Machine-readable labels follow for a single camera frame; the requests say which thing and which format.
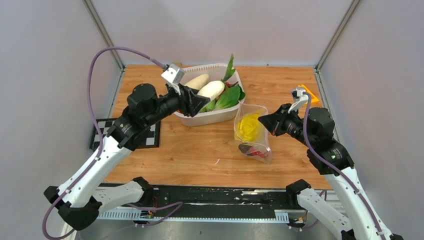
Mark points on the red toy tomato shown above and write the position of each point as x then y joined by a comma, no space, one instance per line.
260,154

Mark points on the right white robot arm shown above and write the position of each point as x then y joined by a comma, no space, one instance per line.
333,161

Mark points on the green toy leaf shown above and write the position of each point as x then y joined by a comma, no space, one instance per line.
230,70

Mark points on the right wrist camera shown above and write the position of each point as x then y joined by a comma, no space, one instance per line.
300,98

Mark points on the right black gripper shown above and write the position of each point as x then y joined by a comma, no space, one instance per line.
273,122

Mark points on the yellow toy cabbage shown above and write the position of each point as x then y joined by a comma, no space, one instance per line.
248,129

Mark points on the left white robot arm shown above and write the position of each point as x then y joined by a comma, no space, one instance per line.
78,202

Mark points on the black white checkerboard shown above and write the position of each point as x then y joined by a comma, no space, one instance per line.
151,136

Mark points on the white plastic basket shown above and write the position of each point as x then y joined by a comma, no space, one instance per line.
216,71

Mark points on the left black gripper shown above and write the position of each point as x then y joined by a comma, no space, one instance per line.
191,102

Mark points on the white slotted cable duct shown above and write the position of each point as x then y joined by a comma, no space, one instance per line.
136,215

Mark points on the long white toy radish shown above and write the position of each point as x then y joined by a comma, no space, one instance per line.
198,82

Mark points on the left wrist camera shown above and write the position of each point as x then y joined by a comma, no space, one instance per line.
173,75

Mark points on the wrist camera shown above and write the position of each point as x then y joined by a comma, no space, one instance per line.
173,75
300,98

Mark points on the clear pink zip bag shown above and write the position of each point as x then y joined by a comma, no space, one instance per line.
252,108

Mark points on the purple toy eggplant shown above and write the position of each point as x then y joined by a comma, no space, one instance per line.
247,150

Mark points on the yellow plastic triangle frame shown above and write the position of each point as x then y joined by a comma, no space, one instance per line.
314,99

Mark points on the small green toy vegetable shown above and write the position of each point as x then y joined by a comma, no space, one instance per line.
209,107

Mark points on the green toy bok choy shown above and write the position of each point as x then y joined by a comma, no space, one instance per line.
229,98

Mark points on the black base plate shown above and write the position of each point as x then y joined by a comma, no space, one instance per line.
223,202

